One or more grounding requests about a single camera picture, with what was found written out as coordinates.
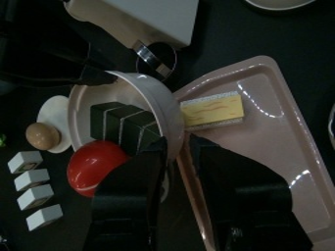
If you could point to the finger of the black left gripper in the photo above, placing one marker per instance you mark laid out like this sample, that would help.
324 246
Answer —
97 77

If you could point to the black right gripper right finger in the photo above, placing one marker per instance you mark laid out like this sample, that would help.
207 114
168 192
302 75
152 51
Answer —
248 202

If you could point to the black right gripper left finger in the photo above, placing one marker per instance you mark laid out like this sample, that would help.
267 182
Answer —
125 196

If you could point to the pale pink toy pot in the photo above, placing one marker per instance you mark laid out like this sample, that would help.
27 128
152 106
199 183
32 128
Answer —
165 98

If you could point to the white toy drawer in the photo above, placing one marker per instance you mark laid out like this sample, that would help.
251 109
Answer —
148 16

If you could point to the red toy tomato half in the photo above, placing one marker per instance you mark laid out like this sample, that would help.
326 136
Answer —
93 166

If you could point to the dark green striped toy block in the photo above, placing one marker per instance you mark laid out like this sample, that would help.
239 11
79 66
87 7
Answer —
120 122

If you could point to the white lid with wooden knob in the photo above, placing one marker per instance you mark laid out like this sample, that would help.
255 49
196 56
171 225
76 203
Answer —
52 112

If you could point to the black round disc silver band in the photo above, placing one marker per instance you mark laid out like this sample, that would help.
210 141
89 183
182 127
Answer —
161 55

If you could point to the small white cube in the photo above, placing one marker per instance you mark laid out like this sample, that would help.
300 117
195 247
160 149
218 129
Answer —
24 161
43 217
35 196
31 179

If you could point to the pale pink plastic tray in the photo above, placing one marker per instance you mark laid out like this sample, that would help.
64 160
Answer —
279 137

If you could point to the small green toy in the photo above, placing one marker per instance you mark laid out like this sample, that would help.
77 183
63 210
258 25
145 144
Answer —
1 140

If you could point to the yellow toy cake slice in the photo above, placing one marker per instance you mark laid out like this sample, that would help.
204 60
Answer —
212 110

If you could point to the pale object at edge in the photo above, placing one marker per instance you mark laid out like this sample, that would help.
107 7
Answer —
332 125

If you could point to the pale round plate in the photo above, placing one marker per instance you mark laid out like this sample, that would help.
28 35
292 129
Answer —
279 3

